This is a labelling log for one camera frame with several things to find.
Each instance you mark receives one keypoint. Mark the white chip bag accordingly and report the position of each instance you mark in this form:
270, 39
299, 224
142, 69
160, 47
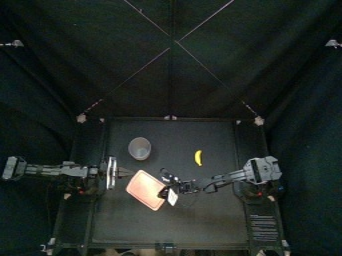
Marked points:
172, 197

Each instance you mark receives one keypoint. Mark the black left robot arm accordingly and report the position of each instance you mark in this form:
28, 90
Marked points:
54, 170

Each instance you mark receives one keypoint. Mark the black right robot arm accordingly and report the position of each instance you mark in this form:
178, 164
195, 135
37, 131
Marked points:
249, 173

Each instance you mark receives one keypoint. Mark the pink rectangular plate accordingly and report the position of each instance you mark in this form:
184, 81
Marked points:
144, 190

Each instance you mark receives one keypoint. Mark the grey plastic cup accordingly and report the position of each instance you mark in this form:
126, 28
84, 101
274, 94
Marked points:
139, 148

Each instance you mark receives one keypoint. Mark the yellow toy banana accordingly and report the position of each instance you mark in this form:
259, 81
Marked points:
198, 158

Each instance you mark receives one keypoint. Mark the white printed label sticker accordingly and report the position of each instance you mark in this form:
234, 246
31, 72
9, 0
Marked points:
262, 228

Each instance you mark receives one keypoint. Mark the silver frame middle bracket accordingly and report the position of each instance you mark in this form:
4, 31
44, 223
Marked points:
170, 117
166, 248

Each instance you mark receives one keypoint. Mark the silver frame corner bracket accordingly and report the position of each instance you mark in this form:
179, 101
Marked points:
80, 118
48, 246
258, 120

